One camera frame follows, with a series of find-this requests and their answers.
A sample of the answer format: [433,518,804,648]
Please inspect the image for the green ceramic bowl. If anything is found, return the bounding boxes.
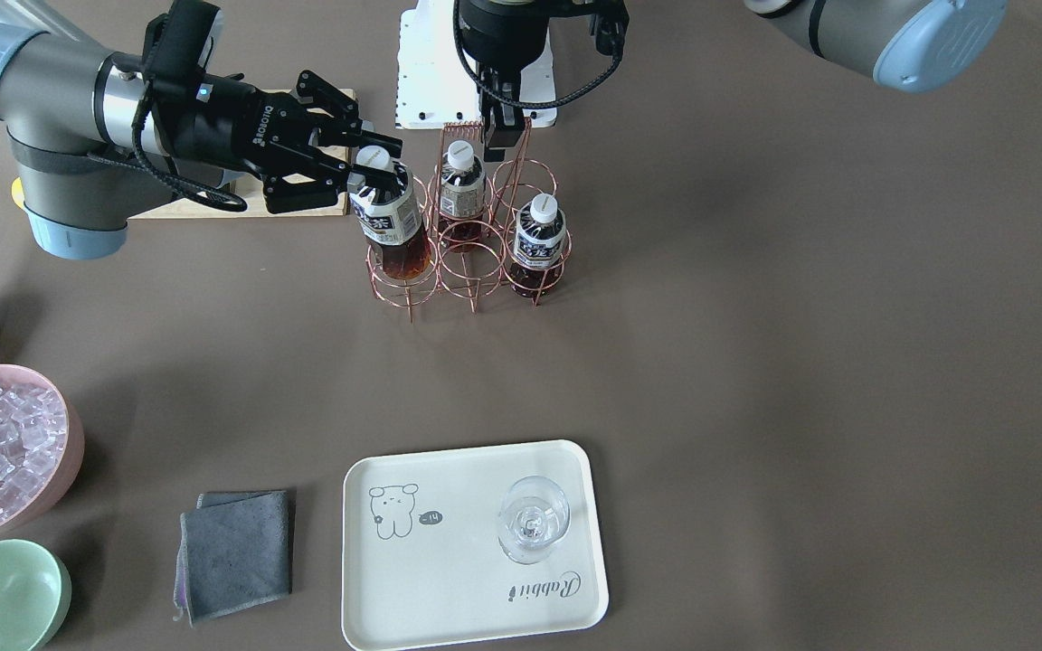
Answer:
[0,539,73,650]

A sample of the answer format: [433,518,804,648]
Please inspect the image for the folded grey cloth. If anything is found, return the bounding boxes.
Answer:
[173,490,293,626]

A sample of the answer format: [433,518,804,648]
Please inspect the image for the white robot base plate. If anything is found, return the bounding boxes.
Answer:
[394,7,560,131]

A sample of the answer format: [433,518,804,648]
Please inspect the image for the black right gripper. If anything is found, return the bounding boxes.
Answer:
[137,1,403,193]

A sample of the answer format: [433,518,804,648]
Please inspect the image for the tea bottle white cap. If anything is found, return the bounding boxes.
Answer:
[348,146,431,281]

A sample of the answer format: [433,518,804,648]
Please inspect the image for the pink bowl of ice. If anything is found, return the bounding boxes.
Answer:
[0,365,84,533]

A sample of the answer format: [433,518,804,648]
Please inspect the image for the clear wine glass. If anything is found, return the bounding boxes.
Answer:
[497,476,571,565]

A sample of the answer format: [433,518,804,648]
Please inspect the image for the bamboo cutting board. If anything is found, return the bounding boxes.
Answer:
[133,78,371,222]

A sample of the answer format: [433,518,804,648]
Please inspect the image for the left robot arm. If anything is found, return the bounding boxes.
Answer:
[450,1,1008,161]

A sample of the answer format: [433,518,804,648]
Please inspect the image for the yellow lemon lower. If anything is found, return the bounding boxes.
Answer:
[11,177,25,210]

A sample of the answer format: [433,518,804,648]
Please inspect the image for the cream rabbit serving tray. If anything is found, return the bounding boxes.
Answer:
[342,439,611,650]

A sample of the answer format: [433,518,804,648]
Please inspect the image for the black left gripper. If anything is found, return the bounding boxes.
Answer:
[454,1,567,151]

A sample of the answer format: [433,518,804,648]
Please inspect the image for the copper wire bottle basket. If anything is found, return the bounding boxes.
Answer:
[365,117,573,317]

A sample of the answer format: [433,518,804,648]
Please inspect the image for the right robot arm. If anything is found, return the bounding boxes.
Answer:
[0,1,403,259]

